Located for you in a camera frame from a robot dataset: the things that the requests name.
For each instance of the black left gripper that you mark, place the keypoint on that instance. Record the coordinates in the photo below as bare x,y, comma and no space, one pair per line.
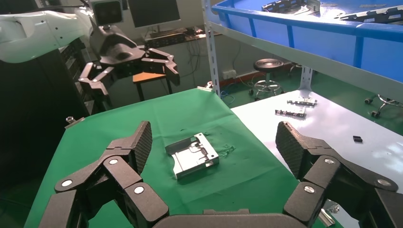
116,47

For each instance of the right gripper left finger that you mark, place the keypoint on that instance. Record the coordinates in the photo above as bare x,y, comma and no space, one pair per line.
119,176

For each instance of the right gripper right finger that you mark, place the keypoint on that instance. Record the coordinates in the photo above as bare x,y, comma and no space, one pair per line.
330,176

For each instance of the sheet metal bracket part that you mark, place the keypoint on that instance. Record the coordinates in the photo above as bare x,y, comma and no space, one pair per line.
371,15
192,157
289,7

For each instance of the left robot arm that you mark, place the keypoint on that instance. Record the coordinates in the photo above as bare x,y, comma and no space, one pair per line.
37,34

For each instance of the small wooden top stool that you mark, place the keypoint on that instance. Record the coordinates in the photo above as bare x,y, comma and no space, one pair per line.
149,77

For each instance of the silver binder clip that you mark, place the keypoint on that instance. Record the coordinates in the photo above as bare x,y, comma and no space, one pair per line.
206,87
74,122
327,215

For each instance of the white board sheet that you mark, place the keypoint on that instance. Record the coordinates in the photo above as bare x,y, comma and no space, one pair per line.
330,132

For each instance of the small black plastic piece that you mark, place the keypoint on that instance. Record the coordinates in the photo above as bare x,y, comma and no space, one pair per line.
357,139

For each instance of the dark desk with keyboard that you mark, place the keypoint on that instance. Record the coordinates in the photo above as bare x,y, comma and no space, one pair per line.
170,39

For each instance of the black computer monitor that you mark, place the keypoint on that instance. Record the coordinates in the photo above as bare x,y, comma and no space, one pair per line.
154,12

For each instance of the green table cloth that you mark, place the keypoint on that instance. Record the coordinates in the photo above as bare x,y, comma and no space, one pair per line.
189,201

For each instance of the small notched metal strip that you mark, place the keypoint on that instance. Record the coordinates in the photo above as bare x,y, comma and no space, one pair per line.
290,113
302,101

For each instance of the chrome stool base with casters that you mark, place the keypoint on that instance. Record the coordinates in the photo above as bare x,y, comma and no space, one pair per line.
382,105

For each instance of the black equipment cabinet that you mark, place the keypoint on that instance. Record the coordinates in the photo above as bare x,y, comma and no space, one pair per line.
31,110

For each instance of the chair wheel base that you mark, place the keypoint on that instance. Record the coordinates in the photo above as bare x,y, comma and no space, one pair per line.
268,65

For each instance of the blue plastic bin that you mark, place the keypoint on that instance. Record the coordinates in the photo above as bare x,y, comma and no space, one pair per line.
314,41

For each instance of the gray tape piece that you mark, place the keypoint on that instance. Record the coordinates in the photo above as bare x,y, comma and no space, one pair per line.
329,4
371,5

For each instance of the white wall outlet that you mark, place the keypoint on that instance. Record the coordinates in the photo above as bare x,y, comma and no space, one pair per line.
229,74

